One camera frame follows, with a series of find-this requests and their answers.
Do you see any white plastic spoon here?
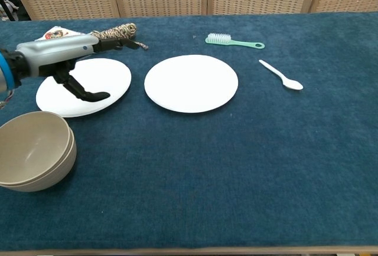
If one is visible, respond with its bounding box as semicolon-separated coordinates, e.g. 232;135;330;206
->
259;59;304;91

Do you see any braided camouflage rope bundle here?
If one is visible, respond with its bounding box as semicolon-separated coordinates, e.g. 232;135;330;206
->
89;22;149;51

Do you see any green scrubbing brush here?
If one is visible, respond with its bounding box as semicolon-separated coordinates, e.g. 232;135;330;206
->
205;32;265;50

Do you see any white sugar bag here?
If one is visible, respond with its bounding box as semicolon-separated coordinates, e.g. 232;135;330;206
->
34;25;87;43

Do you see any dark blue table cloth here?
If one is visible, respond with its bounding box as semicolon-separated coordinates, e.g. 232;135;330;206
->
0;12;378;252

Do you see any beige bowl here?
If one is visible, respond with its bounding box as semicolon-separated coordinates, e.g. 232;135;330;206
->
0;126;77;193
0;111;74;185

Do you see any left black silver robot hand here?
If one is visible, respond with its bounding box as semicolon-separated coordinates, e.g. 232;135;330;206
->
15;34;138;103

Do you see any white round plate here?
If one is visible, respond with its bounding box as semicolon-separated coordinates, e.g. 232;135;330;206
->
35;58;132;118
144;54;239;114

